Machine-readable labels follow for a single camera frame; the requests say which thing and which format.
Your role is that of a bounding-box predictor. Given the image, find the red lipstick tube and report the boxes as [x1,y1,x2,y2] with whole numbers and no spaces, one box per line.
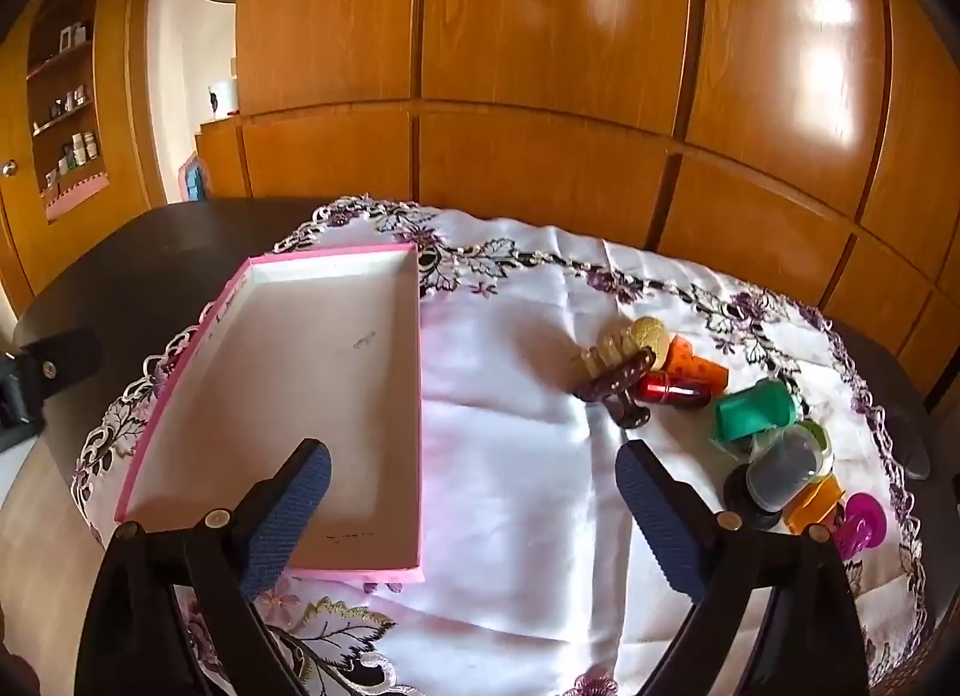
[637,372,712,412]

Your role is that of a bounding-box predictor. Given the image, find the white floral embroidered tablecloth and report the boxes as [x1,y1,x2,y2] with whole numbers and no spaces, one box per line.
[71,195,931,696]

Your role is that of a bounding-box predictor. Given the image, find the magenta plastic toy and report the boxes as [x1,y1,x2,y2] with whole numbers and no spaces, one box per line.
[832,492,887,562]

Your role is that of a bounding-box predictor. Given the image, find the tan round cookie toy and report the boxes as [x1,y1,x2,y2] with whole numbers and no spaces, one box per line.
[628,317,674,373]

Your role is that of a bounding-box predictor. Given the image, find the pink cardboard box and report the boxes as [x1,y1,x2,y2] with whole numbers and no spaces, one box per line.
[114,242,427,584]

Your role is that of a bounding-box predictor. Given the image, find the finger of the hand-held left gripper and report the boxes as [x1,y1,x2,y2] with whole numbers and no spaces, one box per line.
[11,327,102,404]

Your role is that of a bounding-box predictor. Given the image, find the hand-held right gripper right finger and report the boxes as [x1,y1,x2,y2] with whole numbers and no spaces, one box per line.
[615,439,871,696]

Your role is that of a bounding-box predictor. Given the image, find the wooden shelf unit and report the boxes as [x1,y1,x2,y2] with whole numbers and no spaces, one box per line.
[0,0,170,322]

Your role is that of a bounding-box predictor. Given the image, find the green plastic container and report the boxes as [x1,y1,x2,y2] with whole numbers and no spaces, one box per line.
[712,379,802,446]

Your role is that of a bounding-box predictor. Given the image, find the wooden wardrobe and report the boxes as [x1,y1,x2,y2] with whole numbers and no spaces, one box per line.
[199,0,960,397]

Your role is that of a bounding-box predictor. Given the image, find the grey container with black lid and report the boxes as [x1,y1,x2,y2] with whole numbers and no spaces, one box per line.
[724,433,818,532]

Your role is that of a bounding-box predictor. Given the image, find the orange toy blocks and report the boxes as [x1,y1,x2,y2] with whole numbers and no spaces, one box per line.
[664,336,730,397]

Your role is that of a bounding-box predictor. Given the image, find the group of small bottles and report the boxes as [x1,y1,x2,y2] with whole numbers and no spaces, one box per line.
[34,25,100,191]

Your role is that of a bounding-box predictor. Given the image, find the pink lace trim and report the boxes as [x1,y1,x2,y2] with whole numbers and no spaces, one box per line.
[45,175,110,223]

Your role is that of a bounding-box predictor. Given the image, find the blue and pink object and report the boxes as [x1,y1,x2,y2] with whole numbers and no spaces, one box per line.
[178,156,209,203]

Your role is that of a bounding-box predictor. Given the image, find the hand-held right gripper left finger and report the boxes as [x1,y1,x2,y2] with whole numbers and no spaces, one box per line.
[75,437,335,696]

